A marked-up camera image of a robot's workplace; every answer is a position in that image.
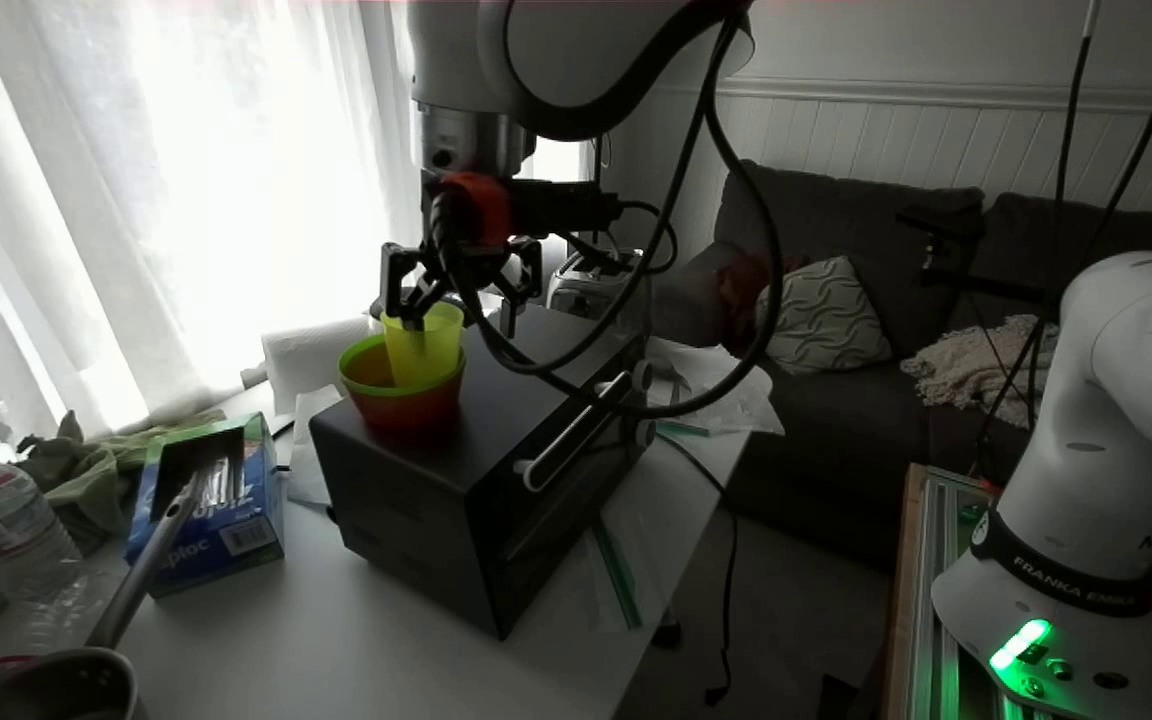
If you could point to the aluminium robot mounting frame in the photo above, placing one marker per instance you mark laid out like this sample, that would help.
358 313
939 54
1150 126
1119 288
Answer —
960 601

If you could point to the clear bag green zip strip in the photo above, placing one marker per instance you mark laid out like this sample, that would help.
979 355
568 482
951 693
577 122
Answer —
683 431
616 580

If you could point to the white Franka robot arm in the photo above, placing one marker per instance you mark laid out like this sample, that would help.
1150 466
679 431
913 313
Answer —
551 54

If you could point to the white sheer curtain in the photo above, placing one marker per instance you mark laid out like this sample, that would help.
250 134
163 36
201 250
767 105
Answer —
201 163

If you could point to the white paper towel stack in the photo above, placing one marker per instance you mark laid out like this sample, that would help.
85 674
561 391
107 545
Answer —
300 360

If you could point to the wooden table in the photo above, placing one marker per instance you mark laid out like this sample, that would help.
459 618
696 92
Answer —
907 601

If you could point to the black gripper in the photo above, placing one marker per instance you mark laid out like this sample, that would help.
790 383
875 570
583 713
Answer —
468 275

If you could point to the green plastic bowl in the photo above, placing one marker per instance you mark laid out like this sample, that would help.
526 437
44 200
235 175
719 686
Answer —
360 367

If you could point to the blue cardboard box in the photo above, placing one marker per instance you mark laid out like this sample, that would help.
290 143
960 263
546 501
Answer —
222 534

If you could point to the beige crumpled cloth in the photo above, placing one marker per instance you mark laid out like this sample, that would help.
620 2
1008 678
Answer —
979 383

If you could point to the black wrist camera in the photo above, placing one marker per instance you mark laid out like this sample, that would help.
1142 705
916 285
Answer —
561 209

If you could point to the pink plastic bowl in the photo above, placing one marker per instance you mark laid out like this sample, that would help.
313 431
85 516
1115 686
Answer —
401 418

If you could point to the white paper sheet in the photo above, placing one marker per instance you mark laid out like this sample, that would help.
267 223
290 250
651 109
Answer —
721 403

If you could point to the black toaster oven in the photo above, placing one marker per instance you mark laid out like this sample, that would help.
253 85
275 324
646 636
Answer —
468 534

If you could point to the dark grey sofa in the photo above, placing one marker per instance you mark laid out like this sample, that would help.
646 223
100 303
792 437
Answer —
841 454

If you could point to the green cloth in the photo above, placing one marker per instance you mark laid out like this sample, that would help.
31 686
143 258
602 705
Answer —
98 487

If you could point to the patterned white pillow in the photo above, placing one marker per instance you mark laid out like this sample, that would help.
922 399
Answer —
817 323

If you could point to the silver toaster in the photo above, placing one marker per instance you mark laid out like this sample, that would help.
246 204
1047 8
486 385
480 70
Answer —
611 296

